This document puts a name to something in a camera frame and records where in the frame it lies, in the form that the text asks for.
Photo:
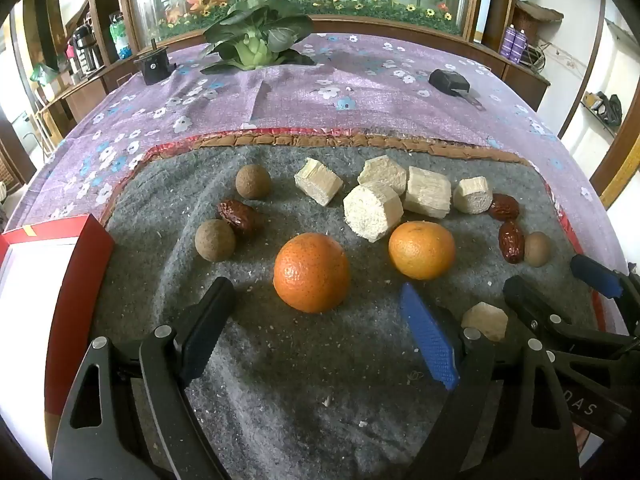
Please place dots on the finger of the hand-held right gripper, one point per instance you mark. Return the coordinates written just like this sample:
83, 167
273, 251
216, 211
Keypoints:
595, 275
530, 302

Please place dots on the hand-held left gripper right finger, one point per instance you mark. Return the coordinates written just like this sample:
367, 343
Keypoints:
430, 340

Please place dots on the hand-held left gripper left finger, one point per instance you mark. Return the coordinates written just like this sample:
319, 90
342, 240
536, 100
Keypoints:
202, 340

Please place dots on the beige sugarcane chunk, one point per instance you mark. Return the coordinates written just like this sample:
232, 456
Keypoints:
318, 180
427, 191
484, 321
472, 195
372, 211
382, 172

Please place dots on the brown longan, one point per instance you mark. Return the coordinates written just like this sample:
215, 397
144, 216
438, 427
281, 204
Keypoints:
537, 248
215, 240
253, 181

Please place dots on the orange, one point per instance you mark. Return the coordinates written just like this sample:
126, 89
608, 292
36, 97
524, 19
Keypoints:
311, 272
421, 250

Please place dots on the red date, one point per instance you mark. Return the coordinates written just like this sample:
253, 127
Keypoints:
511, 241
504, 206
240, 216

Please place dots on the red cardboard box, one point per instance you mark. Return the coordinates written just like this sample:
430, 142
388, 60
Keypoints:
75, 285

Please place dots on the grey felt mat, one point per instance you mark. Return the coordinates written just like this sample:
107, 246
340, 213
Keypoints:
300, 370

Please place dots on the wooden corner cabinet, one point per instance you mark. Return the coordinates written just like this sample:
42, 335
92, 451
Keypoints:
525, 80

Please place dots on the black key pouch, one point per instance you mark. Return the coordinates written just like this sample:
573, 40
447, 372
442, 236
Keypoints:
449, 81

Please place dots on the purple bottle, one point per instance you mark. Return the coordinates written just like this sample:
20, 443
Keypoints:
522, 46
509, 42

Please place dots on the purple floral tablecloth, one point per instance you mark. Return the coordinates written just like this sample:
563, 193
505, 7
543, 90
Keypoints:
300, 95

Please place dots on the wicker basket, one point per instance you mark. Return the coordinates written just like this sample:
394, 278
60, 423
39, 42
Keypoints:
535, 15

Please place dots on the wooden sideboard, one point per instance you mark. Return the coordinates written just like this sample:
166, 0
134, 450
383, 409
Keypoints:
85, 95

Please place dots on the small black motor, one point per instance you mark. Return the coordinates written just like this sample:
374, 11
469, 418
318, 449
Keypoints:
152, 65

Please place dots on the green bok choy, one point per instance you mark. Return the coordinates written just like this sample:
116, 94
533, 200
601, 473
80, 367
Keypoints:
255, 35

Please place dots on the green plastic bag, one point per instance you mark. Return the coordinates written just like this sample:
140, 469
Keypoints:
42, 72

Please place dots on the steel thermos jug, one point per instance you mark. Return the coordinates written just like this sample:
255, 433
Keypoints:
85, 50

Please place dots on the green plastic bottle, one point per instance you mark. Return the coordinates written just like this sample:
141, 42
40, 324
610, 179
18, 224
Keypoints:
120, 35

